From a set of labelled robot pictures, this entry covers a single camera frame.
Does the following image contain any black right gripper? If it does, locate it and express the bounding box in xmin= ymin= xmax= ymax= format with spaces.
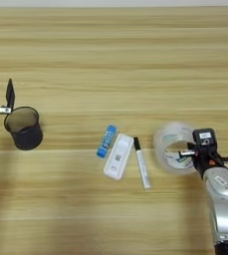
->
xmin=178 ymin=142 xmax=228 ymax=180

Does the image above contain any clear packing tape roll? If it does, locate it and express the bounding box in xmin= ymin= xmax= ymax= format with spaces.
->
xmin=152 ymin=122 xmax=199 ymax=176

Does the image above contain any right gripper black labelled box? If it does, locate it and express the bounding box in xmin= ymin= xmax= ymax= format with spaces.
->
xmin=192 ymin=127 xmax=216 ymax=148

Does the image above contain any black mesh pen cup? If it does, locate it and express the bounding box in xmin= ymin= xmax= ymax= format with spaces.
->
xmin=3 ymin=106 xmax=44 ymax=151

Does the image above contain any white marker with black cap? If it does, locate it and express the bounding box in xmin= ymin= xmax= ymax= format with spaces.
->
xmin=132 ymin=136 xmax=152 ymax=190

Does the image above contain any white plastic case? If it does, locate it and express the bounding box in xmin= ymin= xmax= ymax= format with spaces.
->
xmin=103 ymin=132 xmax=135 ymax=181

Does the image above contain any blue glue stick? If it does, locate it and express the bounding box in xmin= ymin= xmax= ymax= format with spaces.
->
xmin=96 ymin=125 xmax=118 ymax=159

